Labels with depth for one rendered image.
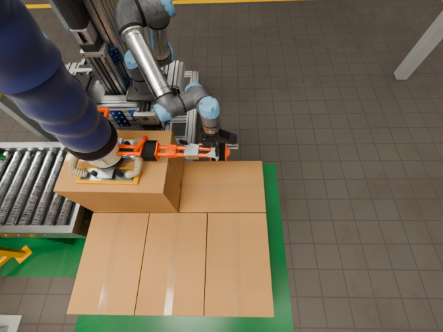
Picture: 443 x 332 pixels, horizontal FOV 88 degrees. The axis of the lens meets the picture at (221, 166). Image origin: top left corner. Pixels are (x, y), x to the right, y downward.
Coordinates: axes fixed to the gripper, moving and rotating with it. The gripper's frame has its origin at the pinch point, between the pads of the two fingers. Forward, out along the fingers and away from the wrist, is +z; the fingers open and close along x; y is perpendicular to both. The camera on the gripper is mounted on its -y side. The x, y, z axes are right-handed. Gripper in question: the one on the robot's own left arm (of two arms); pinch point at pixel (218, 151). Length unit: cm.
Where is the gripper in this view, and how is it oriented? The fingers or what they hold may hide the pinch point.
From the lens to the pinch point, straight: 117.0
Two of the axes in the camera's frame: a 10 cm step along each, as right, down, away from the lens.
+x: -0.5, 9.0, -4.4
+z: 0.3, 4.5, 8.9
